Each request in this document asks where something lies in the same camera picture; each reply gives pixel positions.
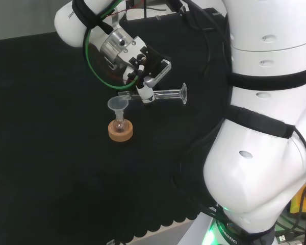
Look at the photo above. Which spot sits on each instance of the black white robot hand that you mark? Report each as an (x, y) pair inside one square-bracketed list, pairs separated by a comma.
[(146, 94)]

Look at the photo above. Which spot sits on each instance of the clear glass graduated cylinder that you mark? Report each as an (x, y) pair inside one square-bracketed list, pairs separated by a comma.
[(167, 94)]

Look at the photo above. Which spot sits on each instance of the small glass round-bottom flask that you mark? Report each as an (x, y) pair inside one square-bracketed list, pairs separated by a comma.
[(119, 125)]

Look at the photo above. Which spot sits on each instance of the clear plastic funnel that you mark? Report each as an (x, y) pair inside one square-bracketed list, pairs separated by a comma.
[(116, 104)]

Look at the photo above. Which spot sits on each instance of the black cloth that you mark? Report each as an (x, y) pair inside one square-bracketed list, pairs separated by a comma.
[(53, 153)]

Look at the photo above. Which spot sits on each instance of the yellow stop button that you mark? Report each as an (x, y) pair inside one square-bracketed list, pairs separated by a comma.
[(294, 204)]

